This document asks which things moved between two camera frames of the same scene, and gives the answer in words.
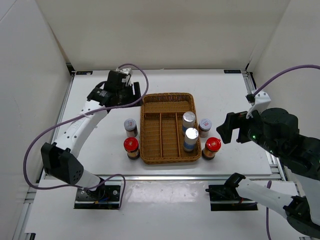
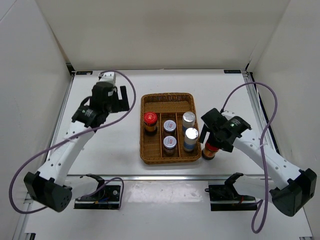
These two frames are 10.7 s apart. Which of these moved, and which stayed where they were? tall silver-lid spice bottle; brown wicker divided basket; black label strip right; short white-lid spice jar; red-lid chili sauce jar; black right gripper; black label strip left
Moved: red-lid chili sauce jar; black right gripper; short white-lid spice jar
Stayed: tall silver-lid spice bottle; black label strip right; brown wicker divided basket; black label strip left
